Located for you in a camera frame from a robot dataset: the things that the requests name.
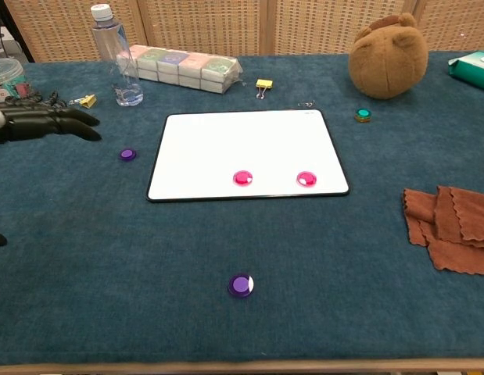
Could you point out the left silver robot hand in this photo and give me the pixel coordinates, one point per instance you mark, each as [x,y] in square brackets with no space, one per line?
[34,123]

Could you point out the purple round magnet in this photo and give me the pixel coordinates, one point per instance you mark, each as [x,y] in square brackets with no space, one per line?
[127,155]
[241,285]

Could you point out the pink round magnet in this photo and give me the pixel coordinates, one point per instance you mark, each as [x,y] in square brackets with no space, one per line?
[306,178]
[242,178]

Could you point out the grey striped knit glove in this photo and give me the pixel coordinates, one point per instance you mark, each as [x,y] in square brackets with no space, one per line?
[54,97]

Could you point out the teal round magnet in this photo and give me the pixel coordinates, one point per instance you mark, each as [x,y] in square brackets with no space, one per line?
[363,115]

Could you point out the clear jar of binder clips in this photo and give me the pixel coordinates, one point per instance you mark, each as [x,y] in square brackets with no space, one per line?
[3,78]

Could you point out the yellow binder clip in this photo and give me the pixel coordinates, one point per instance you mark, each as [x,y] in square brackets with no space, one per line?
[88,101]
[264,84]

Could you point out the clear plastic water bottle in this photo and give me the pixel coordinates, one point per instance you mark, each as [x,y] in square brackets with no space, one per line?
[112,51]

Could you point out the blue felt table mat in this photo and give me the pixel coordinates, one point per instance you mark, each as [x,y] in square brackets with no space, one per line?
[108,254]

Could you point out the wrapped pack of tissue boxes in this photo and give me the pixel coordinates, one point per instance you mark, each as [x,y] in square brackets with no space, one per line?
[187,66]

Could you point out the wicker folding screen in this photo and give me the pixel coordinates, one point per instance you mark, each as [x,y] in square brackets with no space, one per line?
[206,23]

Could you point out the white magnetic board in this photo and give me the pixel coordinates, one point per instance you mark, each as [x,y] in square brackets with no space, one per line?
[245,140]

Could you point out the metal paper clip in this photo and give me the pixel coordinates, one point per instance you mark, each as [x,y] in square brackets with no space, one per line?
[306,104]

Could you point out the brown plush bear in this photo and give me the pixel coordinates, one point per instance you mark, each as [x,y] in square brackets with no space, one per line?
[386,58]

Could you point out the brown microfibre cloth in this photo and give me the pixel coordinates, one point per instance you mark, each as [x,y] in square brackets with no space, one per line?
[449,230]

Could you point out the green wet wipes pack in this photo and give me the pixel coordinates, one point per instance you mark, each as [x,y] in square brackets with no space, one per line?
[472,70]

